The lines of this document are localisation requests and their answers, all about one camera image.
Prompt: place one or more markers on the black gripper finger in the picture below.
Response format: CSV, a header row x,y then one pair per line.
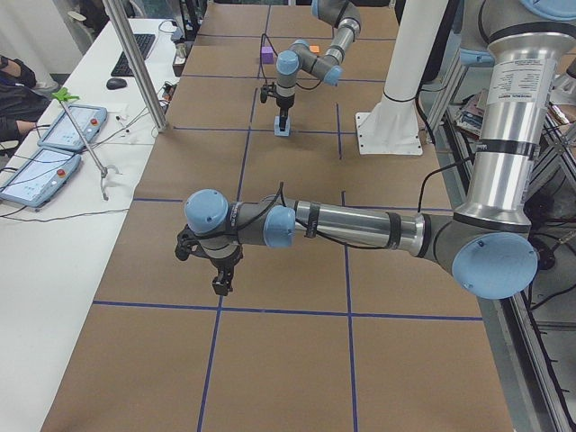
x,y
283,120
222,282

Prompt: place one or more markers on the light blue foam block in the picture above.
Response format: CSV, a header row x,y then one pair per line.
x,y
276,130

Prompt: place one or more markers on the person's dark sleeved forearm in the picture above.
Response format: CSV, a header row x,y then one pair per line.
x,y
15,73

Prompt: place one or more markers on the purple foam block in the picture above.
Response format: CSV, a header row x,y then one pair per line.
x,y
267,55

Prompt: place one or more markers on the black computer mouse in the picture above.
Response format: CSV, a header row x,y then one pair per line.
x,y
116,83

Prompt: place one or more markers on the white side table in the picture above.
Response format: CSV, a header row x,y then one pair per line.
x,y
53,258

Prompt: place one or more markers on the lower teach pendant tablet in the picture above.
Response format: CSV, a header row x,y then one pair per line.
x,y
40,177

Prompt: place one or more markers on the teach pendant tablet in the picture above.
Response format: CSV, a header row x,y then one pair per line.
x,y
63,135
40,177

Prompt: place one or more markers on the upper teach pendant tablet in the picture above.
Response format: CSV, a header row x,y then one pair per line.
x,y
63,135

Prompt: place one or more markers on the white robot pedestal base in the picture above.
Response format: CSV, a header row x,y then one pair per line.
x,y
392,127

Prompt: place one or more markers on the aluminium frame post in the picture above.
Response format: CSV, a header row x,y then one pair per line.
x,y
122,27

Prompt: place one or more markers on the green handled reacher grabber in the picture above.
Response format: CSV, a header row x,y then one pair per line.
x,y
63,96

